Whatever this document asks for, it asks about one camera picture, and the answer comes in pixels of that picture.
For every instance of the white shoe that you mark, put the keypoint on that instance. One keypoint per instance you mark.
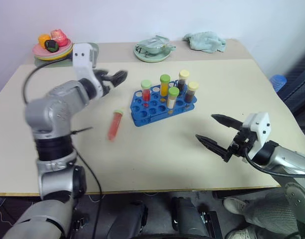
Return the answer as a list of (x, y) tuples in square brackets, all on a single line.
[(241, 234), (235, 204)]

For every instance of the black and green toy fruit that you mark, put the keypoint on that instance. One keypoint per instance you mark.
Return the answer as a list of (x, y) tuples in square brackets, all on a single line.
[(51, 46)]

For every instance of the orange toy fruit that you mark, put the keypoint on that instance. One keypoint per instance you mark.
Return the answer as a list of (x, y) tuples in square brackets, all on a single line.
[(43, 39)]

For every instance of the white labelled tube green cap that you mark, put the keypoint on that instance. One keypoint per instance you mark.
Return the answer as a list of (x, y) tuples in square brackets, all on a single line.
[(172, 98)]

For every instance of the silver foil bag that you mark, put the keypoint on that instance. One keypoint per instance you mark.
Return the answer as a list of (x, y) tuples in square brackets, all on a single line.
[(156, 41)]

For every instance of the dark rounded shape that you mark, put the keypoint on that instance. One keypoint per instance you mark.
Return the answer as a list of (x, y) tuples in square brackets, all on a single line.
[(188, 216), (128, 221)]

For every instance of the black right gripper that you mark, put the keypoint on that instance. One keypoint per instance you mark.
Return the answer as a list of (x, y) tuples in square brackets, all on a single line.
[(241, 143)]

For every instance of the red test tube green cap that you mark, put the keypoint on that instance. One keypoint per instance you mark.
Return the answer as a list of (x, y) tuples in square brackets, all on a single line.
[(146, 90), (115, 124)]

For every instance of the yellow plate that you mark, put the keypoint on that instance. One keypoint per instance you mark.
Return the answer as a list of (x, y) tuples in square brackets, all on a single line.
[(65, 55)]

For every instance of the green plate under stack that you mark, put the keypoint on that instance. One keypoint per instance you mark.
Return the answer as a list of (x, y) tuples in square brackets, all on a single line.
[(57, 59)]

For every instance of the black zip tie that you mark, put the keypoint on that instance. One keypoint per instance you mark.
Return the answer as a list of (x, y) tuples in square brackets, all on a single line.
[(81, 130)]

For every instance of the pink plate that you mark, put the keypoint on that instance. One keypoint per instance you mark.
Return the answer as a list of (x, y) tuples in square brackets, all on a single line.
[(40, 49)]

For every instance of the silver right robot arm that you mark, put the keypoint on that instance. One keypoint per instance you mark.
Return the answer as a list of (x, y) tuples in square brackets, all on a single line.
[(289, 156)]

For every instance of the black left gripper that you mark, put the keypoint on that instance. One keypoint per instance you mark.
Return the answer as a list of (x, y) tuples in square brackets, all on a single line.
[(100, 76)]

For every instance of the red toy apple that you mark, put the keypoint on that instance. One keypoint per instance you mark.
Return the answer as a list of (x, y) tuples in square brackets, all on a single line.
[(59, 36)]

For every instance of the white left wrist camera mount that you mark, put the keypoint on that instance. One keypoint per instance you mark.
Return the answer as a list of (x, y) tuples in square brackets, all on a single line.
[(81, 62)]

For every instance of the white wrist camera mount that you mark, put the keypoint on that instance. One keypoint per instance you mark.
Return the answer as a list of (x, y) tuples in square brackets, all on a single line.
[(260, 127), (81, 62)]

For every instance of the dark test tube yellow cap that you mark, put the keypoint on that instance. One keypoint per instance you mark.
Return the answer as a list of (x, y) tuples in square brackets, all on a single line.
[(191, 93), (183, 79)]

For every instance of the light green cloth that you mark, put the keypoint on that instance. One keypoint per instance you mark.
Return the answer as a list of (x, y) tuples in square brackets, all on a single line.
[(205, 41)]

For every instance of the orange test tube green cap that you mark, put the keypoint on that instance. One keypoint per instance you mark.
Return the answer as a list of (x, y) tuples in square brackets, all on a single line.
[(164, 85)]

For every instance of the pale green plate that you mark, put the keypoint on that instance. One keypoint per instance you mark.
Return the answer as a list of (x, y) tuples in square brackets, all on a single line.
[(152, 57)]

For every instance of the grey trouser leg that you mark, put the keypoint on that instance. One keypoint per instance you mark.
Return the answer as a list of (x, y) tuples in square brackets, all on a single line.
[(269, 211)]

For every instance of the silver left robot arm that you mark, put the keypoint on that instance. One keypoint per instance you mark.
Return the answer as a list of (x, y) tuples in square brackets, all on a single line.
[(55, 104)]

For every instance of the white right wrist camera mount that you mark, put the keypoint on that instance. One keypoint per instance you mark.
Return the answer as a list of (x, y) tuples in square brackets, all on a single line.
[(260, 127)]

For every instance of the blue test tube rack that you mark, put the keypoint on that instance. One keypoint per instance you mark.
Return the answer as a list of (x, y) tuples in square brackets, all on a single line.
[(152, 113)]

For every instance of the black chair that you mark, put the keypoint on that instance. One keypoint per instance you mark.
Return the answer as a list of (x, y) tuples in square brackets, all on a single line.
[(300, 84)]

